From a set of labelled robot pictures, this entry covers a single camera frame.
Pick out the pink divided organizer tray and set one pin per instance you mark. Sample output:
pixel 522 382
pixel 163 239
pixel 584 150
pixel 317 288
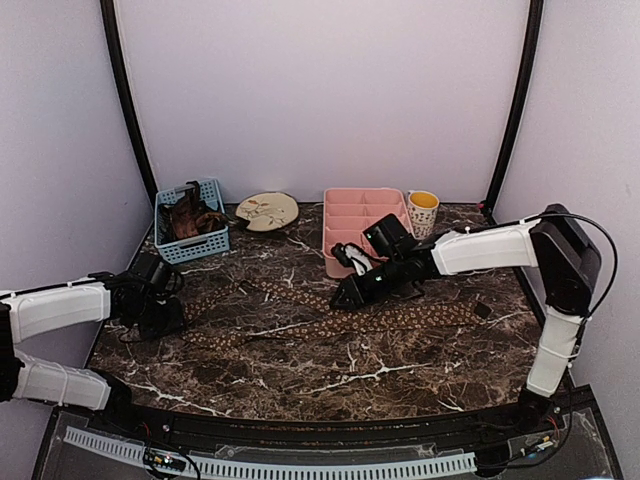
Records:
pixel 348 212

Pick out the right black frame post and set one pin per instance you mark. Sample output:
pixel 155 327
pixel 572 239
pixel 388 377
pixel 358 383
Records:
pixel 521 89

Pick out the left black frame post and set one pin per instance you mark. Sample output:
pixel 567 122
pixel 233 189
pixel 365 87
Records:
pixel 126 100

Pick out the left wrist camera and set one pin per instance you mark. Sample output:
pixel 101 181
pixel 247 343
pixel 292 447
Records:
pixel 158 276

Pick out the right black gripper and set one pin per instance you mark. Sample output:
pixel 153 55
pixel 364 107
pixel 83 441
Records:
pixel 357 294

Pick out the blue perforated plastic basket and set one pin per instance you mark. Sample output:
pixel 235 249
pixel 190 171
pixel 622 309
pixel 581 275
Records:
pixel 192 248

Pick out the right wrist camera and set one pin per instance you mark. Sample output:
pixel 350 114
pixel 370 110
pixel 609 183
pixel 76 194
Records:
pixel 353 256

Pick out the white mug yellow inside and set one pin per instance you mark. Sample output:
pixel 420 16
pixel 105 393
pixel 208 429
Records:
pixel 422 208

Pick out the small green circuit board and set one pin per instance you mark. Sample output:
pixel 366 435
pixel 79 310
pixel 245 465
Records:
pixel 158 459

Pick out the dark brown ties in basket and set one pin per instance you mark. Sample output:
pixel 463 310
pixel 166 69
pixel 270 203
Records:
pixel 190 216

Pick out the black front rail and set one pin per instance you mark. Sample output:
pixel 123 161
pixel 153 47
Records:
pixel 476 428

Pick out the black frame post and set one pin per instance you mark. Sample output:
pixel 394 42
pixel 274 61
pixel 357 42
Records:
pixel 126 100
pixel 521 89

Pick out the brown floral tie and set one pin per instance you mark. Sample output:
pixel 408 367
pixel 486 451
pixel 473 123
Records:
pixel 327 322

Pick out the round floral plate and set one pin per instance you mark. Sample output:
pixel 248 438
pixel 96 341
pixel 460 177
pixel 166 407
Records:
pixel 268 211

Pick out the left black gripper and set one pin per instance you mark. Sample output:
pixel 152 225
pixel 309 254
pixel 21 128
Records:
pixel 175 323

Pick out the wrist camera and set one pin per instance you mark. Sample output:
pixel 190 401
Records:
pixel 158 276
pixel 353 256

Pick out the grey slotted cable duct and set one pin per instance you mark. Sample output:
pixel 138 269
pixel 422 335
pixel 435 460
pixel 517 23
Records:
pixel 235 462

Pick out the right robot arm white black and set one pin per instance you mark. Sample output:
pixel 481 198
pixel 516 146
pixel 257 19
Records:
pixel 558 262

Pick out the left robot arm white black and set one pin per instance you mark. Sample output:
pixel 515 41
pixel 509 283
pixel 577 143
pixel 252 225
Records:
pixel 46 334

